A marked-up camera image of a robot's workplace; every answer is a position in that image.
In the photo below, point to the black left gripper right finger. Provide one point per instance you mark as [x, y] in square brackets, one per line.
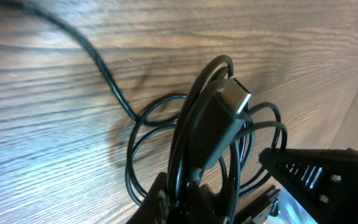
[323, 182]

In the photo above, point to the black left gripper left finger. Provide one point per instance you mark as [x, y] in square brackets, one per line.
[193, 208]

